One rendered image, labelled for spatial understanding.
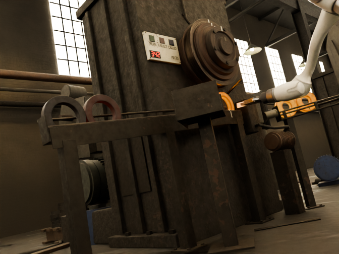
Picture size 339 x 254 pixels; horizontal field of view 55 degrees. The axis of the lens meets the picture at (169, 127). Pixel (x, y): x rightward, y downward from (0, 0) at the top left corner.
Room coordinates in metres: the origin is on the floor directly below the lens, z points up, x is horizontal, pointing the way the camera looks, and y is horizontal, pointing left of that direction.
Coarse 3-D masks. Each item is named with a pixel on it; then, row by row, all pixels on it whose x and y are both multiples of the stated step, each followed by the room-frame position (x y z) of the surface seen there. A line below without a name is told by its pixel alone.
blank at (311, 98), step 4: (304, 96) 2.29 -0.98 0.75; (308, 96) 2.29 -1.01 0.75; (312, 96) 2.29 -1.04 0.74; (296, 100) 2.28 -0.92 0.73; (300, 100) 2.28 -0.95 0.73; (308, 100) 2.32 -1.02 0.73; (312, 100) 2.29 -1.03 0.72; (316, 100) 2.30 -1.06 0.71; (300, 104) 2.28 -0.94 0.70; (312, 104) 2.29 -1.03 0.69; (308, 108) 2.29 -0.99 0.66; (312, 108) 2.29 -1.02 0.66
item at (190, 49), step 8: (192, 24) 1.93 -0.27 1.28; (200, 24) 1.97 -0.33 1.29; (216, 24) 2.09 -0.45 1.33; (192, 32) 1.91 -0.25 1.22; (184, 40) 1.94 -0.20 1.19; (192, 40) 1.90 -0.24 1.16; (192, 48) 1.88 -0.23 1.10; (192, 56) 1.91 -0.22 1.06; (192, 64) 1.93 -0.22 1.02; (200, 64) 1.91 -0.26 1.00; (200, 72) 1.95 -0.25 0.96; (208, 72) 1.96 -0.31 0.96; (208, 80) 1.99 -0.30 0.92; (216, 80) 2.00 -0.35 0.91; (224, 80) 2.06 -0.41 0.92; (232, 80) 2.11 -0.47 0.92
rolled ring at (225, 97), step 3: (219, 93) 2.03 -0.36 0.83; (222, 93) 2.05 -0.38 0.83; (225, 93) 2.08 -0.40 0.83; (222, 96) 2.05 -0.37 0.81; (225, 96) 2.07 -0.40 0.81; (228, 96) 2.09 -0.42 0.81; (225, 99) 2.09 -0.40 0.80; (228, 99) 2.09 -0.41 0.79; (231, 99) 2.11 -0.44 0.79; (225, 102) 2.11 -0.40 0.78; (228, 102) 2.10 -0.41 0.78; (231, 102) 2.10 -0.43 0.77; (228, 105) 2.11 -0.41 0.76; (231, 105) 2.10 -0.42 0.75; (228, 108) 2.12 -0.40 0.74; (231, 108) 2.10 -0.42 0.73; (234, 108) 2.12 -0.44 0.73
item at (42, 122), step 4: (44, 116) 1.23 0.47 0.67; (40, 120) 1.26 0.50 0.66; (44, 120) 1.24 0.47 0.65; (40, 124) 1.27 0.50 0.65; (44, 124) 1.24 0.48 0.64; (40, 128) 1.27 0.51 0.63; (44, 128) 1.25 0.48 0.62; (40, 132) 1.28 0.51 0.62; (44, 132) 1.25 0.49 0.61; (48, 132) 1.23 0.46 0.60; (44, 136) 1.26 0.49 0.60; (48, 136) 1.23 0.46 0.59; (44, 140) 1.27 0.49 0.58; (48, 140) 1.24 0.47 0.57; (44, 144) 1.27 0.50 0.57
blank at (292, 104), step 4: (292, 100) 2.27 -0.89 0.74; (276, 104) 2.26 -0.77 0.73; (280, 104) 2.26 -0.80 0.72; (288, 104) 2.30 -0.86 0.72; (292, 104) 2.27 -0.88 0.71; (296, 104) 2.28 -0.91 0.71; (280, 108) 2.26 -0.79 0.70; (296, 108) 2.27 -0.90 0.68; (292, 112) 2.27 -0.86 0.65; (288, 116) 2.26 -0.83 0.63
